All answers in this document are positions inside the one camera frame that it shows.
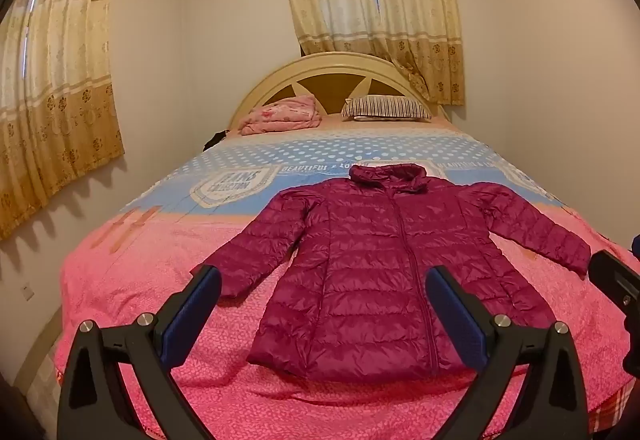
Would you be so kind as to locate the cream wooden headboard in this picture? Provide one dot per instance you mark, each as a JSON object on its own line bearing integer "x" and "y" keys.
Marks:
{"x": 332, "y": 80}

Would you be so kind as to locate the bed with pink-blue bedspread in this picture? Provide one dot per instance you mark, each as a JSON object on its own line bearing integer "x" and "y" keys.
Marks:
{"x": 150, "y": 300}

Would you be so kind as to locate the striped pillow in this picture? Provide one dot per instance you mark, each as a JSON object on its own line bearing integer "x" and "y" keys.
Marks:
{"x": 385, "y": 109}

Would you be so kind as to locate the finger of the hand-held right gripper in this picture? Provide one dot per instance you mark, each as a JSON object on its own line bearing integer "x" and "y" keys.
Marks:
{"x": 617, "y": 280}

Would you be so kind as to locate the white wall socket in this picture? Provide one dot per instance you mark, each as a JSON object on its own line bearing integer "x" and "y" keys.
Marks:
{"x": 25, "y": 290}

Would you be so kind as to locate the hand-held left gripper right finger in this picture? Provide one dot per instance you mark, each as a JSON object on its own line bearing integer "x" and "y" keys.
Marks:
{"x": 457, "y": 315}

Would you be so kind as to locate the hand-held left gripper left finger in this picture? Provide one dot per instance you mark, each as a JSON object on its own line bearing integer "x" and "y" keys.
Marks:
{"x": 195, "y": 315}

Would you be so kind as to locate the magenta quilted puffer jacket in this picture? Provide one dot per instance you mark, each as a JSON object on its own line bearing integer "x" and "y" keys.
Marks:
{"x": 380, "y": 270}

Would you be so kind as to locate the plaid bed sheet edge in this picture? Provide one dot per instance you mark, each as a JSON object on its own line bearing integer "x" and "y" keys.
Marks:
{"x": 617, "y": 407}

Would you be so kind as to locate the folded pink floral blanket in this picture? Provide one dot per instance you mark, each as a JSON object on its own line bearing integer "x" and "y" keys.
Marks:
{"x": 280, "y": 116}

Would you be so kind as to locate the beige floral window curtain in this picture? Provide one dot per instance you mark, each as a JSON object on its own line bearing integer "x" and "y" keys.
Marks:
{"x": 55, "y": 85}
{"x": 370, "y": 5}

